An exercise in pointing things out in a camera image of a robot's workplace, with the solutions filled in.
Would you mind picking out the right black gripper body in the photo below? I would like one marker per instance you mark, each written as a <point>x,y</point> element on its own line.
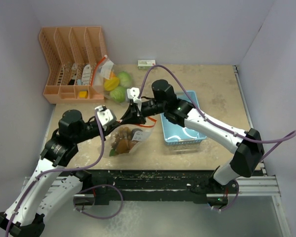
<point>153,107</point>

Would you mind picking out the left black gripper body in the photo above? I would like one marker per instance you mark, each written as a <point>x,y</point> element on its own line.
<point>89,129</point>

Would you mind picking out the brown longan bunch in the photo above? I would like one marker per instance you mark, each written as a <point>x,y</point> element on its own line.
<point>122,133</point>

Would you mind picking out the green cabbage front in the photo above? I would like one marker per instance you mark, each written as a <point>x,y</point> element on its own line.
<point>118,94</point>

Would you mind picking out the green cabbage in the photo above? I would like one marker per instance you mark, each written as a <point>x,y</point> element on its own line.
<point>125,79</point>
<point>118,94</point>

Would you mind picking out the green cabbage back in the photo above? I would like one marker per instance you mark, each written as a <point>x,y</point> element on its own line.
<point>125,79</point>

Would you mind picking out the yellow starfruit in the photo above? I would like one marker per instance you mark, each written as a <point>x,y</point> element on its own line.
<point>111,84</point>

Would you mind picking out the clear orange zip bag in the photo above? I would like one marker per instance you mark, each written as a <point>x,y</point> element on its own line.
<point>101,73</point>

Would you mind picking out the orange fruit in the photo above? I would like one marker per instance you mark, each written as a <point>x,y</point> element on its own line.
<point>111,75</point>

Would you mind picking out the dark purple fruit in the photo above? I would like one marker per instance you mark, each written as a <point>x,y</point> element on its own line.
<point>133,131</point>

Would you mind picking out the brown kiwi fruit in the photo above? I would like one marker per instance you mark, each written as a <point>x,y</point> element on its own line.
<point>123,146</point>

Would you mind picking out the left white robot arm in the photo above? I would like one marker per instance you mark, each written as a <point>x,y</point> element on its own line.
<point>52,182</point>

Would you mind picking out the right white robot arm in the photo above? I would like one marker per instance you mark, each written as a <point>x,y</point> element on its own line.
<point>244,145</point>

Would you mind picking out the yellow block in organizer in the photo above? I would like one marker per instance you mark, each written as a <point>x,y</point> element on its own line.
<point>83,94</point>

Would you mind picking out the green white small box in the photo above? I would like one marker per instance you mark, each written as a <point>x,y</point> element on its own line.
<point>145,64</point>

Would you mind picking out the blue plastic basket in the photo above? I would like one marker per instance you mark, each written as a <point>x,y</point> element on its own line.
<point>175,135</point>

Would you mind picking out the white tube in organizer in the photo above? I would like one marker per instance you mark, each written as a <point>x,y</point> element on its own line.
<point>86,74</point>

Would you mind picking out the pink desk organizer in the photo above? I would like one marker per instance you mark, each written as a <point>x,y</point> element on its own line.
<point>67,50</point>

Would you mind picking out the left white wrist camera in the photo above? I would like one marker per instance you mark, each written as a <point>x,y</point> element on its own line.
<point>104,117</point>

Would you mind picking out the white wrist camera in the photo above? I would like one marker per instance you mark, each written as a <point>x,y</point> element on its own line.
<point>104,117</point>
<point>132,96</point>

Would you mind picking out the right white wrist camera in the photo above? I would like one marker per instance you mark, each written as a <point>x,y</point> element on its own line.
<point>132,96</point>

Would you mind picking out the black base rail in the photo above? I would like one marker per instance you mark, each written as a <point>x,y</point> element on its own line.
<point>197,186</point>

